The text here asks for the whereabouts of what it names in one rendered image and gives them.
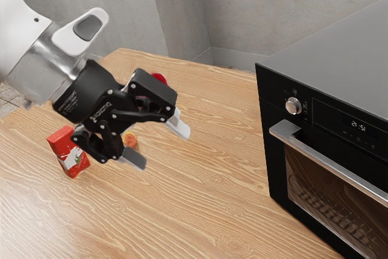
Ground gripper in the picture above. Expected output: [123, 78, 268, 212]
[51, 59, 192, 172]

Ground orange yellow fruit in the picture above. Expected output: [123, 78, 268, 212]
[122, 130, 139, 151]

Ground red round fruit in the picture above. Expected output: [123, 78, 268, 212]
[150, 72, 169, 87]

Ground red juice carton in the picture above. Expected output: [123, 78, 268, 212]
[46, 125, 92, 180]

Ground black oven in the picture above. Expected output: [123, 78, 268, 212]
[255, 0, 388, 259]

